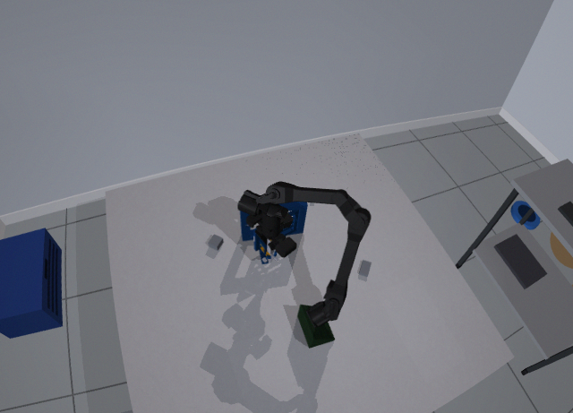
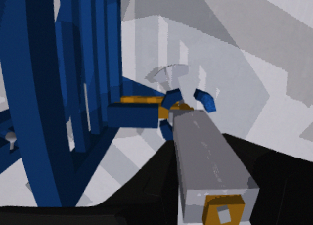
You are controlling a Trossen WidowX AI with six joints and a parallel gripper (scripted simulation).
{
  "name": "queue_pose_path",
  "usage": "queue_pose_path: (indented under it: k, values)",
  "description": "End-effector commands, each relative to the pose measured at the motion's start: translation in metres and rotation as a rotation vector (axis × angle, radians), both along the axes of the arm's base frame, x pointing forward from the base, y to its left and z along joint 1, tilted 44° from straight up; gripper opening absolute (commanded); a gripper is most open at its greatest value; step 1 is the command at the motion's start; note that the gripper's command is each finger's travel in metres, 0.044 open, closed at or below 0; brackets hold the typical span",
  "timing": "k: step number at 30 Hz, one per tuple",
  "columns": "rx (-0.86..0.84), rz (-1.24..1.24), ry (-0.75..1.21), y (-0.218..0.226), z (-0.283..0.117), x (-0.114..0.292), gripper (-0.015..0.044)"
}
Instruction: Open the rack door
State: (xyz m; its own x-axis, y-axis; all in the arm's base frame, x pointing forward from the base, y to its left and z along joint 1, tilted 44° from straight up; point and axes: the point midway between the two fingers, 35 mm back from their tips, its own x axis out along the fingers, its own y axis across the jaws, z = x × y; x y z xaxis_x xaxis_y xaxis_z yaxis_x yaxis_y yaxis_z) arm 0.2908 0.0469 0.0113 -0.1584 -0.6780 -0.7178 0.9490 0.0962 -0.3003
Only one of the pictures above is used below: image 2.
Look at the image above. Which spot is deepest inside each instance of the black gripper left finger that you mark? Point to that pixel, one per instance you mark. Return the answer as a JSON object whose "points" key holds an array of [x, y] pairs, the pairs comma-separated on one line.
{"points": [[150, 197]]}

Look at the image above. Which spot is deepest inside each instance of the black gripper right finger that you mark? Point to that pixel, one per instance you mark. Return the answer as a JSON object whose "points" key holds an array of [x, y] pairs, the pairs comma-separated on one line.
{"points": [[286, 194]]}

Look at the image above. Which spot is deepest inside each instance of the blue rack door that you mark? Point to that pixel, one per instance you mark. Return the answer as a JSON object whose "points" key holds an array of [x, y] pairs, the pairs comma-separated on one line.
{"points": [[45, 63]]}

